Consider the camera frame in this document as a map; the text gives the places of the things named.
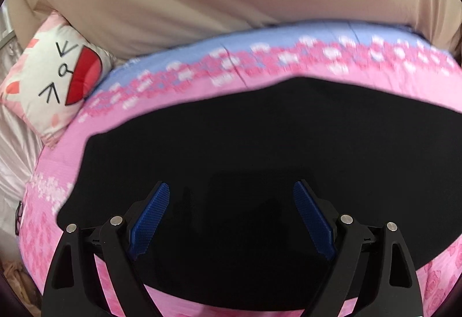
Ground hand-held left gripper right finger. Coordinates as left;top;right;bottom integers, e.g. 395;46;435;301
293;180;424;317

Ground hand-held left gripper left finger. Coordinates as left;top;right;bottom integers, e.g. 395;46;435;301
42;180;170;317

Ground black pants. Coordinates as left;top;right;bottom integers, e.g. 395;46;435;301
58;75;462;303

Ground pink floral bed sheet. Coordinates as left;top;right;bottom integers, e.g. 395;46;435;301
14;19;462;317

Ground dark eyeglasses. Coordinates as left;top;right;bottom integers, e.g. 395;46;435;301
14;202;25;235

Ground silver satin cloth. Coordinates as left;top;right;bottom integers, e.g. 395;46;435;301
0;0;47;267

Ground white cat face pillow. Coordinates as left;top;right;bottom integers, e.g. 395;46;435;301
0;10;118;148

